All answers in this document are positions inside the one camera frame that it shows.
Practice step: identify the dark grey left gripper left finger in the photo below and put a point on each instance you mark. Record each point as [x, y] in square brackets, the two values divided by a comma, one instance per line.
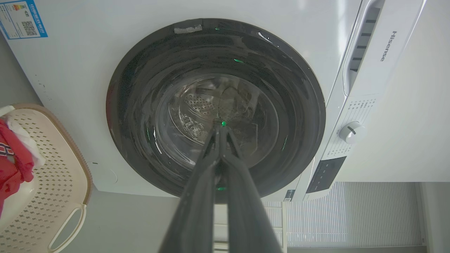
[197, 211]

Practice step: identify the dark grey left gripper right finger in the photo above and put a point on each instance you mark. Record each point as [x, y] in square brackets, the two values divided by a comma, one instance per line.
[246, 211]

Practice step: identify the beige perforated laundry basket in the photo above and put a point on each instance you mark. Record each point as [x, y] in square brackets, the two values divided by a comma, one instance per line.
[56, 175]

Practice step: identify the black display panel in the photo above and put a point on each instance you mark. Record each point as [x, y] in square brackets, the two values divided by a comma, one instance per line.
[325, 174]

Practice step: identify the white window blind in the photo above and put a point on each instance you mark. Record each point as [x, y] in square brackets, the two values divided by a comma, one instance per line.
[351, 214]

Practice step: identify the white control dial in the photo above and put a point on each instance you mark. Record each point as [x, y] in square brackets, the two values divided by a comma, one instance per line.
[351, 132]

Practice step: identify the round dark washing machine door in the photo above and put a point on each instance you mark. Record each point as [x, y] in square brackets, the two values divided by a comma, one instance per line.
[175, 70]

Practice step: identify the white garment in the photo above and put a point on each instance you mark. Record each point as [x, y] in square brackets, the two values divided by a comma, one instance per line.
[30, 140]

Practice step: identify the white Hisense washing machine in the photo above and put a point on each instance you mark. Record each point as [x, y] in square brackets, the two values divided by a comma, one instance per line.
[70, 80]

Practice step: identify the red garment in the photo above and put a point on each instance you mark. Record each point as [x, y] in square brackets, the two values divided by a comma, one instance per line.
[14, 165]

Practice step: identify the white detergent drawer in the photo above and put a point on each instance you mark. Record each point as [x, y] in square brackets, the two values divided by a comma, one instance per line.
[378, 42]

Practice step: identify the blue energy label sticker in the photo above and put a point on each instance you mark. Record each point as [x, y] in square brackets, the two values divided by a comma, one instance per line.
[21, 18]

